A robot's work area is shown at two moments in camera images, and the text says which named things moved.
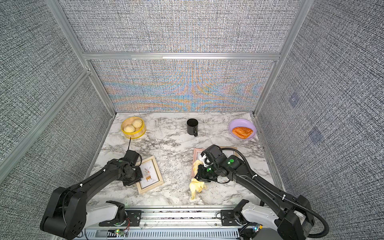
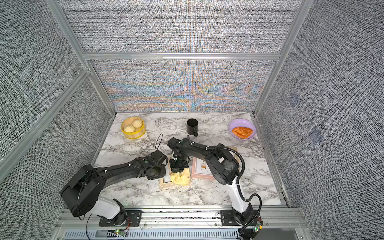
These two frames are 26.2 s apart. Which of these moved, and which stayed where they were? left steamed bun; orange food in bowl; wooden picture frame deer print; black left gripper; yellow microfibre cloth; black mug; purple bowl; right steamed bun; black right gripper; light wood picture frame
Moved: black left gripper; black right gripper; yellow microfibre cloth; light wood picture frame
Stayed: right steamed bun; wooden picture frame deer print; purple bowl; black mug; left steamed bun; orange food in bowl
